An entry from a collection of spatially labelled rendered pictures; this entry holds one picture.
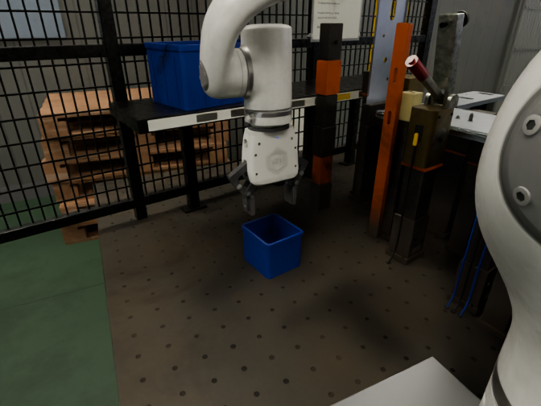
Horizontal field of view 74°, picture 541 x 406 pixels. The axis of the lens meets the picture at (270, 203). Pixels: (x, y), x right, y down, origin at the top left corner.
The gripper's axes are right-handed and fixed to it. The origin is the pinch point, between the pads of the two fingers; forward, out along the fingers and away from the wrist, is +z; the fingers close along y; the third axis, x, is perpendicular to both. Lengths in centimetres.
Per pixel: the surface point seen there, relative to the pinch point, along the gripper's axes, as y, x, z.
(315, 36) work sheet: 44, 46, -30
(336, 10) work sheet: 52, 46, -37
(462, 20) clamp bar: 33.3, -11.8, -31.6
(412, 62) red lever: 22.4, -11.2, -25.2
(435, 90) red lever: 30.6, -10.5, -19.8
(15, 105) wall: -56, 253, 8
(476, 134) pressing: 38.9, -15.3, -11.1
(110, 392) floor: -39, 53, 86
